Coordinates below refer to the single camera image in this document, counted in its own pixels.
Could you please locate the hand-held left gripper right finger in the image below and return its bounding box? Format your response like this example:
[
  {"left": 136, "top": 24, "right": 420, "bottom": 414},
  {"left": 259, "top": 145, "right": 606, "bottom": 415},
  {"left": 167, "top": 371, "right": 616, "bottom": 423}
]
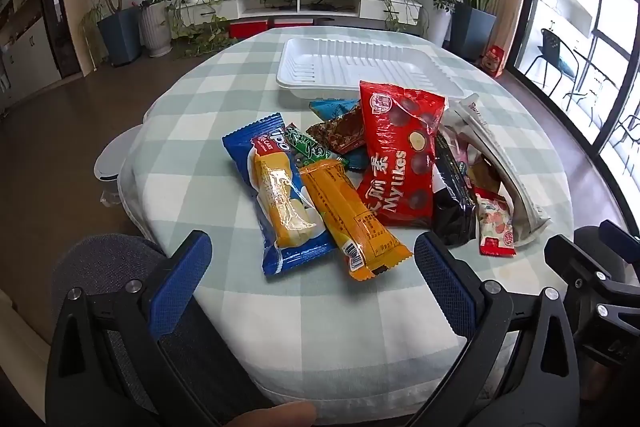
[{"left": 410, "top": 231, "right": 583, "bottom": 427}]

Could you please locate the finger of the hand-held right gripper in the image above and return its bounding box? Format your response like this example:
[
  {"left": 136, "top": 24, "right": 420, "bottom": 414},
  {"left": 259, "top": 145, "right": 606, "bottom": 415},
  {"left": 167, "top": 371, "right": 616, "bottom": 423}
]
[
  {"left": 544, "top": 234, "right": 616, "bottom": 303},
  {"left": 575, "top": 219, "right": 640, "bottom": 270}
]

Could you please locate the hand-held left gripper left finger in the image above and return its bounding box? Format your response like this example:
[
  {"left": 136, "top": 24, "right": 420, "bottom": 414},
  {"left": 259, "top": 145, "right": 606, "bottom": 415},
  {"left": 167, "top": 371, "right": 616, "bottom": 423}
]
[{"left": 45, "top": 230, "right": 281, "bottom": 427}]

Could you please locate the black snack packet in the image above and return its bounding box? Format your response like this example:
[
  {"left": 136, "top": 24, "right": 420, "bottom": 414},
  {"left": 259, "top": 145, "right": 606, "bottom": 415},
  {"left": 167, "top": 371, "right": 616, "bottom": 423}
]
[{"left": 432, "top": 134, "right": 478, "bottom": 248}]

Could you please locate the white snack packet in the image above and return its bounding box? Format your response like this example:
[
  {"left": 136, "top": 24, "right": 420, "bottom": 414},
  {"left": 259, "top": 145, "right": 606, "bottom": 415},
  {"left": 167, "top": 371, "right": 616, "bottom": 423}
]
[{"left": 442, "top": 93, "right": 551, "bottom": 248}]

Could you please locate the orange snack packet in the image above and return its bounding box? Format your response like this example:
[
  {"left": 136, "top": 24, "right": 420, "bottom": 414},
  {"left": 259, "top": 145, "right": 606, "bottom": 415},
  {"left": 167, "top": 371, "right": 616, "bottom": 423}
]
[{"left": 299, "top": 158, "right": 413, "bottom": 283}]

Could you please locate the red chocolate ball bag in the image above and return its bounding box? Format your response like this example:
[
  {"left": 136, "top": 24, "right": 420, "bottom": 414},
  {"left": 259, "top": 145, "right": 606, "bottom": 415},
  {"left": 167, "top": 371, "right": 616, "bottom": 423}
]
[{"left": 357, "top": 80, "right": 446, "bottom": 228}]

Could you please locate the blue cake packet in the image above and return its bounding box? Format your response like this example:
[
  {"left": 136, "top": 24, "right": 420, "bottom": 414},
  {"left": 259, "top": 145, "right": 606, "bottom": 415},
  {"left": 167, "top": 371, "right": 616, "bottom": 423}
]
[{"left": 222, "top": 113, "right": 337, "bottom": 278}]

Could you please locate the green snack bar packet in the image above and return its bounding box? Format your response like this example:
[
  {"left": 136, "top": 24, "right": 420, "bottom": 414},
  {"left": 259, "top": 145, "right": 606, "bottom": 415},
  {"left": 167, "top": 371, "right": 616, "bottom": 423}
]
[{"left": 285, "top": 123, "right": 349, "bottom": 168}]

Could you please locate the light blue snack packet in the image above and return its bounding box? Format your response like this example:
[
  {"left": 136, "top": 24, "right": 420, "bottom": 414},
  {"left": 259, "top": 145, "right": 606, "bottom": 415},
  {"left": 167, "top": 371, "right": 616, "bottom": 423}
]
[{"left": 308, "top": 98, "right": 368, "bottom": 172}]

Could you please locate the white plastic tray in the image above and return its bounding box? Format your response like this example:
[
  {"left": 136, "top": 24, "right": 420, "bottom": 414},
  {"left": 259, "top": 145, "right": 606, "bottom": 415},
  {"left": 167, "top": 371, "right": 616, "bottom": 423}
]
[{"left": 276, "top": 38, "right": 465, "bottom": 100}]

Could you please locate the person's left hand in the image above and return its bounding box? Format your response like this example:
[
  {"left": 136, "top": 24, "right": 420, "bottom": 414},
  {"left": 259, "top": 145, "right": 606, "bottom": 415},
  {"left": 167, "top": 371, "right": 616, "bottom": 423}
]
[{"left": 225, "top": 401, "right": 318, "bottom": 427}]

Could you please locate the small red white packet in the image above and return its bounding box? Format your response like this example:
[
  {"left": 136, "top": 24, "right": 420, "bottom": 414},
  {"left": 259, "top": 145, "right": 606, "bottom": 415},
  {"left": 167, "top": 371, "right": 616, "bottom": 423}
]
[{"left": 472, "top": 187, "right": 516, "bottom": 256}]

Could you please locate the grey mesh office chair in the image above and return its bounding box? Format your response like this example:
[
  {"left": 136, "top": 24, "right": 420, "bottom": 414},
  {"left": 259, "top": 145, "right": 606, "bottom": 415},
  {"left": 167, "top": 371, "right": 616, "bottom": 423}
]
[{"left": 50, "top": 233, "right": 281, "bottom": 413}]

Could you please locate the black metal chair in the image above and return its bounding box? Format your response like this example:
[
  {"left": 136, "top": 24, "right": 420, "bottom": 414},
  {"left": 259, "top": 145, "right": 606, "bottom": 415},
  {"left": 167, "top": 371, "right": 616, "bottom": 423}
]
[
  {"left": 530, "top": 28, "right": 581, "bottom": 98},
  {"left": 590, "top": 112, "right": 640, "bottom": 150}
]

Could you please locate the black metal side table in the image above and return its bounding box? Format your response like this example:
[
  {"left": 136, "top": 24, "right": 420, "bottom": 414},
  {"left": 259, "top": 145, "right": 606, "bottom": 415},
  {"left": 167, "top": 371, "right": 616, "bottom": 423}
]
[{"left": 565, "top": 54, "right": 617, "bottom": 110}]

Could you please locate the black framed glass door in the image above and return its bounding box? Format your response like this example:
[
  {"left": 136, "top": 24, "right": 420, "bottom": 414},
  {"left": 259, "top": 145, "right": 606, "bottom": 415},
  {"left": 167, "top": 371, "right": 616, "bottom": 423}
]
[{"left": 505, "top": 0, "right": 640, "bottom": 188}]

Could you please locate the red patterned sausage packet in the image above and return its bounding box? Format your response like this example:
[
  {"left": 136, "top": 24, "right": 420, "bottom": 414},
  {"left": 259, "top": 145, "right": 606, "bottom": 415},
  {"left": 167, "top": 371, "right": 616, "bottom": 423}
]
[{"left": 306, "top": 103, "right": 367, "bottom": 155}]

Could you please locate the red paper bag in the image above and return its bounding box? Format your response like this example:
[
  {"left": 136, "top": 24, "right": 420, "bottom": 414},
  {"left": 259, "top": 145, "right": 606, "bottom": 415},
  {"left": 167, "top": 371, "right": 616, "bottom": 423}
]
[{"left": 481, "top": 44, "right": 506, "bottom": 78}]

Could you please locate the blue grey square planter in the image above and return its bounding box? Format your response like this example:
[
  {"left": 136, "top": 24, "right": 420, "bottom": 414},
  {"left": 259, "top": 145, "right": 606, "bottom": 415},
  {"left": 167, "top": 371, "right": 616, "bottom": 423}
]
[
  {"left": 448, "top": 2, "right": 497, "bottom": 62},
  {"left": 96, "top": 7, "right": 143, "bottom": 68}
]

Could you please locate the white ribbed plant pot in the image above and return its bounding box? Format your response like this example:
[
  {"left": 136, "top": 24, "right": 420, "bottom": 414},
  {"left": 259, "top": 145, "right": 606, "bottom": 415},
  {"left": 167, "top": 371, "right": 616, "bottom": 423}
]
[{"left": 139, "top": 2, "right": 173, "bottom": 58}]

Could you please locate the tall white plant pot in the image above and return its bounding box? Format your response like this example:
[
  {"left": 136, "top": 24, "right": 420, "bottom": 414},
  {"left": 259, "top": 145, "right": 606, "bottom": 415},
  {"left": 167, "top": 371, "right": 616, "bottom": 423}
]
[{"left": 424, "top": 9, "right": 453, "bottom": 48}]

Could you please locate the red storage box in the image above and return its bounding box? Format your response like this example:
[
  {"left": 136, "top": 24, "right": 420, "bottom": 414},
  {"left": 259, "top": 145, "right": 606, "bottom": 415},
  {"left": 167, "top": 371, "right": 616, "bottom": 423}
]
[{"left": 229, "top": 21, "right": 268, "bottom": 38}]

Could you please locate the white television cabinet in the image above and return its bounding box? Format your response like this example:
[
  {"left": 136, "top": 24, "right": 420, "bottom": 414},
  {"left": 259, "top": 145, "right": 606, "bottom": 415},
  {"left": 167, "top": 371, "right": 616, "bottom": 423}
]
[{"left": 200, "top": 0, "right": 423, "bottom": 28}]

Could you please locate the white wall cabinet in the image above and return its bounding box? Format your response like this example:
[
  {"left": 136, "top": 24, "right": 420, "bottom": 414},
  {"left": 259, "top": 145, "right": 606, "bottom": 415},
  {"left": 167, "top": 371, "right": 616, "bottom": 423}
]
[{"left": 0, "top": 0, "right": 56, "bottom": 108}]

